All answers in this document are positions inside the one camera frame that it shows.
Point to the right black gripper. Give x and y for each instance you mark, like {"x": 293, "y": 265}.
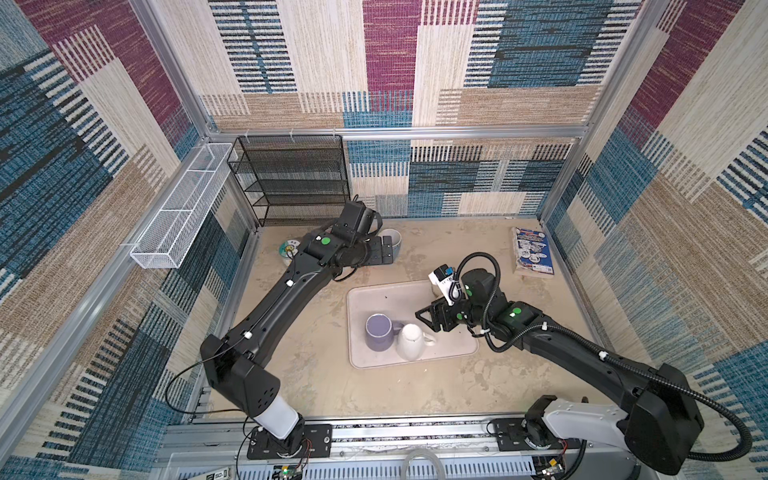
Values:
{"x": 438, "y": 307}

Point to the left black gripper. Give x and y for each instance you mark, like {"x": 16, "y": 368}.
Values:
{"x": 376, "y": 256}

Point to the blue mug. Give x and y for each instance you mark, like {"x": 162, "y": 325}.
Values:
{"x": 396, "y": 240}

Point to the white mug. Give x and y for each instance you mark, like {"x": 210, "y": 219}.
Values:
{"x": 412, "y": 342}

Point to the purple mug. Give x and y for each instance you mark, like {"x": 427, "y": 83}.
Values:
{"x": 380, "y": 332}

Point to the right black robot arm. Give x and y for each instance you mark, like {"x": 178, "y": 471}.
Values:
{"x": 657, "y": 418}

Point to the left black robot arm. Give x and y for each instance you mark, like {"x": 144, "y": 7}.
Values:
{"x": 235, "y": 363}

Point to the white plastic tray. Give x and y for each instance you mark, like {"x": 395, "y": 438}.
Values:
{"x": 399, "y": 302}

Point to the yellow green labelled can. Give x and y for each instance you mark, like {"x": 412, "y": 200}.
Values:
{"x": 288, "y": 250}

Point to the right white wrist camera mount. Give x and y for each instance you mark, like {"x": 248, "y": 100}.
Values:
{"x": 445, "y": 280}

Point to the black wire shelf rack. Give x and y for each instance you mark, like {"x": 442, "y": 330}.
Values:
{"x": 292, "y": 180}

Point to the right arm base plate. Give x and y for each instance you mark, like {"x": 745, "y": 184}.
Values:
{"x": 518, "y": 434}

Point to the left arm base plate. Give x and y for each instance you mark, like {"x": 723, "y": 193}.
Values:
{"x": 305, "y": 441}

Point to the white mesh wall basket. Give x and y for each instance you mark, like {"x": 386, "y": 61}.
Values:
{"x": 168, "y": 238}

